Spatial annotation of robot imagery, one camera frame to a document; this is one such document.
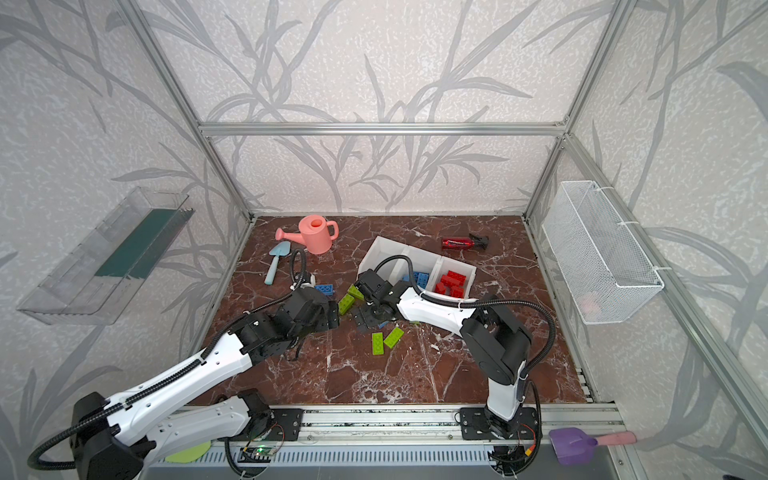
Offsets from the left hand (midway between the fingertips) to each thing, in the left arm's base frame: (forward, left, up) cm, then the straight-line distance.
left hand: (331, 302), depth 79 cm
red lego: (+16, -37, -12) cm, 42 cm away
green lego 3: (-4, -16, -15) cm, 22 cm away
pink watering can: (+30, +11, -6) cm, 32 cm away
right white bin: (+15, -31, -10) cm, 36 cm away
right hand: (+4, -10, -10) cm, 14 cm away
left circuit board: (-32, +16, -16) cm, 39 cm away
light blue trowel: (+29, +25, -15) cm, 41 cm away
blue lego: (+14, -25, -11) cm, 31 cm away
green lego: (+11, -3, -14) cm, 18 cm away
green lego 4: (+1, -23, -15) cm, 28 cm away
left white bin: (+28, -11, -14) cm, 34 cm away
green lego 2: (-6, -12, -15) cm, 20 cm away
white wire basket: (-3, -61, +20) cm, 65 cm away
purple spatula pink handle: (-31, -60, -12) cm, 68 cm away
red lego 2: (+10, -37, -11) cm, 40 cm away
